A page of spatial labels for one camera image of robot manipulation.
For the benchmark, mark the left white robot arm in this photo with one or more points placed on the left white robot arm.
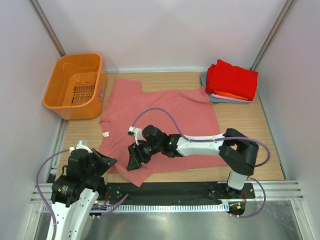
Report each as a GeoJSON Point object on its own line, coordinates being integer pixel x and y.
{"type": "Point", "coordinates": [74, 193]}

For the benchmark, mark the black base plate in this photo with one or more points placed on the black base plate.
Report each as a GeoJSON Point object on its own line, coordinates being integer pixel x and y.
{"type": "Point", "coordinates": [174, 193]}

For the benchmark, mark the white slotted cable duct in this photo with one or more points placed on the white slotted cable duct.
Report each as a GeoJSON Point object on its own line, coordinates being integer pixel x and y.
{"type": "Point", "coordinates": [122, 209]}

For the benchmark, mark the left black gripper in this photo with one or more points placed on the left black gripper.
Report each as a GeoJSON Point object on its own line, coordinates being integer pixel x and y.
{"type": "Point", "coordinates": [105, 162]}

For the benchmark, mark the orange plastic basket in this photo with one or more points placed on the orange plastic basket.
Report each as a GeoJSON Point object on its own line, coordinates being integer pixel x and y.
{"type": "Point", "coordinates": [76, 87]}

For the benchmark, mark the grey folded t shirt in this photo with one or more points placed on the grey folded t shirt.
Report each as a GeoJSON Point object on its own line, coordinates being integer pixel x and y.
{"type": "Point", "coordinates": [203, 77]}

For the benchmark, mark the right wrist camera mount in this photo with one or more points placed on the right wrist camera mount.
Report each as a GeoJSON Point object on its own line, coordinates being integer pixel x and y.
{"type": "Point", "coordinates": [136, 133]}

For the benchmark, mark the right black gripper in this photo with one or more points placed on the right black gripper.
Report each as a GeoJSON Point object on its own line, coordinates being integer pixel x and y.
{"type": "Point", "coordinates": [137, 156]}

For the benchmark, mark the orange folded t shirt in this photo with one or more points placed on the orange folded t shirt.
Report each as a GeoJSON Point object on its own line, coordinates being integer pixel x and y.
{"type": "Point", "coordinates": [238, 93]}

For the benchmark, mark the aluminium frame rail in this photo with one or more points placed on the aluminium frame rail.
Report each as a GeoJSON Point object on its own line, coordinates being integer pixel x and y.
{"type": "Point", "coordinates": [270, 190]}

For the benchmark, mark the light pink folded t shirt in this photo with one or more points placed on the light pink folded t shirt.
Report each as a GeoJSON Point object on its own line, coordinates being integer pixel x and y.
{"type": "Point", "coordinates": [230, 98]}

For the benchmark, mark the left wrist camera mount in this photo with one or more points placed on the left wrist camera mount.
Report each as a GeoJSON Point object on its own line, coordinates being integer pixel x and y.
{"type": "Point", "coordinates": [82, 144]}

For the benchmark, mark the red folded t shirt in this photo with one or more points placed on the red folded t shirt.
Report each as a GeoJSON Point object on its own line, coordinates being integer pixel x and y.
{"type": "Point", "coordinates": [225, 76]}

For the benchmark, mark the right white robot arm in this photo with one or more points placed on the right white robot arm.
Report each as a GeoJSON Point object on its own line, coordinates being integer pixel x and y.
{"type": "Point", "coordinates": [239, 153]}

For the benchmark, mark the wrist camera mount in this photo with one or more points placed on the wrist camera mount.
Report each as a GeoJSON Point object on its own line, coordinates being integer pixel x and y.
{"type": "Point", "coordinates": [82, 144]}
{"type": "Point", "coordinates": [136, 133]}

